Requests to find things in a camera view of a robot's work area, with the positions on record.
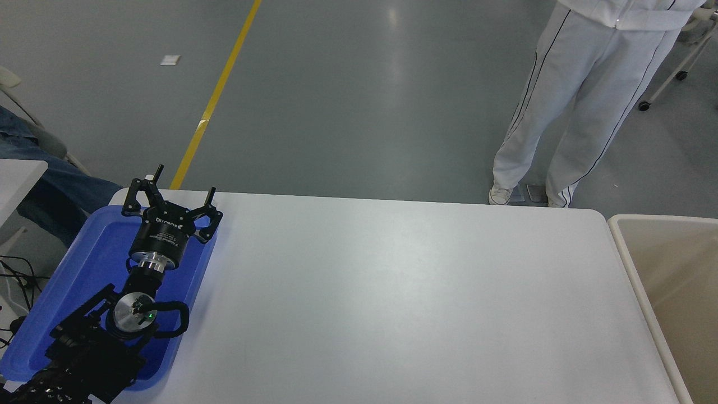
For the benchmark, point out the seated person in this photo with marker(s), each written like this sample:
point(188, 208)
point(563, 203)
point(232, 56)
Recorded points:
point(50, 191)

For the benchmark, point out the small white side table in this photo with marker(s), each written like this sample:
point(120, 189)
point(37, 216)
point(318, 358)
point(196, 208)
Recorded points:
point(17, 179)

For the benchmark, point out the white paper scrap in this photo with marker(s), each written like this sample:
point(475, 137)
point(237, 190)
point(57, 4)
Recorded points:
point(170, 59)

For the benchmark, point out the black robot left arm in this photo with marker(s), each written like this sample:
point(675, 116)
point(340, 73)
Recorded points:
point(84, 353)

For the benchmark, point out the standing person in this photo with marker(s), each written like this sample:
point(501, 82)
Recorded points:
point(572, 101)

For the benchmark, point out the white wheeled cart frame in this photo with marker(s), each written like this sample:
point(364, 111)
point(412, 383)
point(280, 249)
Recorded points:
point(644, 105)

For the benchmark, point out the grey and white chair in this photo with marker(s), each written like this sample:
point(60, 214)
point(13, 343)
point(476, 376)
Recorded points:
point(45, 143)

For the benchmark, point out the large pale bin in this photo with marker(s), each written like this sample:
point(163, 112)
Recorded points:
point(679, 280)

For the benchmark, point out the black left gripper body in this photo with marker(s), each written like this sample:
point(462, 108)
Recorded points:
point(160, 235)

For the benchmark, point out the blue plastic tray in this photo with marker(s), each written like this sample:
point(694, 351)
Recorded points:
point(95, 258)

